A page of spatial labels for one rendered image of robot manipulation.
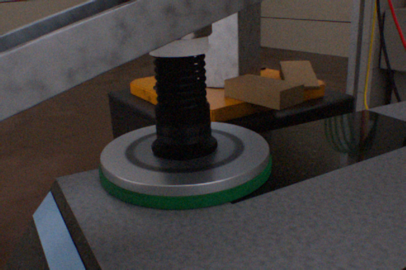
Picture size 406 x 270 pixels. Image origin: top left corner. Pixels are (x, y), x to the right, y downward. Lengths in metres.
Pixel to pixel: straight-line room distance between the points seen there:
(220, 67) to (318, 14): 5.43
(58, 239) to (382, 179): 0.37
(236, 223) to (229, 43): 0.88
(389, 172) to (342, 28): 5.91
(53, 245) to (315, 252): 0.27
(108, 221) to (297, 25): 6.56
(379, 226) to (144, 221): 0.23
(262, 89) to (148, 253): 0.76
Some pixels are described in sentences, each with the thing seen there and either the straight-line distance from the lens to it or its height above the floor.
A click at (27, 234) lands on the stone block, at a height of 0.82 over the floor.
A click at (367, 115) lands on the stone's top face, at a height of 0.87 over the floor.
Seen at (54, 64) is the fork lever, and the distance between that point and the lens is 0.37.
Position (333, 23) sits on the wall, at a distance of 6.50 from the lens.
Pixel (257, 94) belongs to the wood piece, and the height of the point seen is 0.81.
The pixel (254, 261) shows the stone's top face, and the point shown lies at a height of 0.87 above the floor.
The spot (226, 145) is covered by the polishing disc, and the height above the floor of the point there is 0.89.
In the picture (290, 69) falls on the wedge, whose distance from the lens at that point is 1.38.
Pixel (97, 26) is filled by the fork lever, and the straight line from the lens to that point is 0.38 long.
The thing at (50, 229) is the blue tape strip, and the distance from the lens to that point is 0.49.
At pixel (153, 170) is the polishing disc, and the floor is 0.89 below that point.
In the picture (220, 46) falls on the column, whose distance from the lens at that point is 1.25.
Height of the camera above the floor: 1.09
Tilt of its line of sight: 21 degrees down
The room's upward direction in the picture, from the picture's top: 3 degrees counter-clockwise
